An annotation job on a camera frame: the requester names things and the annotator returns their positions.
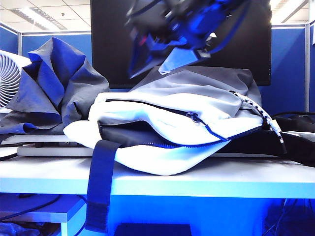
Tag white slab board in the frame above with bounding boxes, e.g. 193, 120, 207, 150
17, 144, 95, 157

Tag large black monitor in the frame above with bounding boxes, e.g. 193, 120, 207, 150
90, 0, 272, 89

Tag black cable under table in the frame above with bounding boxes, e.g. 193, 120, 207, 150
0, 194, 61, 221

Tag crumpled plastic bag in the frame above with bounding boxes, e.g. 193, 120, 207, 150
0, 222, 60, 236

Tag black bag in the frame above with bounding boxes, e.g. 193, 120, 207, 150
214, 112, 315, 169

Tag wide blue partition panel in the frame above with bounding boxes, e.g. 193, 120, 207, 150
21, 31, 92, 67

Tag white lower shelf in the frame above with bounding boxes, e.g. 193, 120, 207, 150
0, 196, 87, 236

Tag tangled black cables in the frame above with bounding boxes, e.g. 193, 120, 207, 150
265, 198, 315, 236

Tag black white braided cord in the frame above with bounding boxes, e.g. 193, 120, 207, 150
230, 90, 288, 154

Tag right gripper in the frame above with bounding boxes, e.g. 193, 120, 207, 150
125, 0, 249, 80

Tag narrow blue partition panel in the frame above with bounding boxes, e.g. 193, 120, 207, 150
0, 22, 19, 55

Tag black chair backrest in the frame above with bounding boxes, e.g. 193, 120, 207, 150
115, 223, 192, 236

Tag ceiling light fixture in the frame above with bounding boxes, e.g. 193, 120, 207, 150
11, 7, 67, 30

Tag white desk fan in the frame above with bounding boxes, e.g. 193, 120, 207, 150
0, 50, 32, 109

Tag gray clothes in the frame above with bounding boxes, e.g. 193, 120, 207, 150
0, 36, 111, 142

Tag blue partition panel with post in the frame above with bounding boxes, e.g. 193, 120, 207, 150
255, 24, 311, 114

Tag white flat stand plate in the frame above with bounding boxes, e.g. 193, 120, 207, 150
0, 134, 82, 146

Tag white backpack with dark strap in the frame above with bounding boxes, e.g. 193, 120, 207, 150
63, 65, 288, 234

